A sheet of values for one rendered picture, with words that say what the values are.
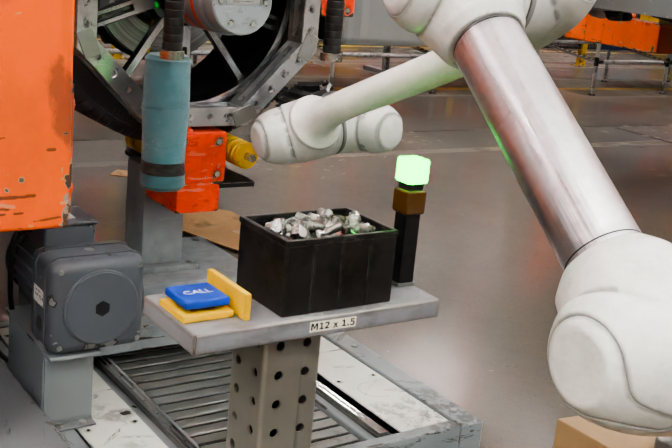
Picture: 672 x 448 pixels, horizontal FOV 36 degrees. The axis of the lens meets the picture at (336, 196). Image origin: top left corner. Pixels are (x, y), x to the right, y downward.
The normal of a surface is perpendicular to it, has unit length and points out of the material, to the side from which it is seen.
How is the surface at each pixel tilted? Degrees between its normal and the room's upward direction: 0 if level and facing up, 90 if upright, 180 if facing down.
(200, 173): 90
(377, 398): 0
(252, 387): 90
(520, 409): 0
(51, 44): 90
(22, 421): 0
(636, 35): 90
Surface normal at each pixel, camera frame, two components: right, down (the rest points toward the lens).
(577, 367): -0.84, 0.06
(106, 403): 0.09, -0.97
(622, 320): -0.14, -0.59
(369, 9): 0.55, 0.25
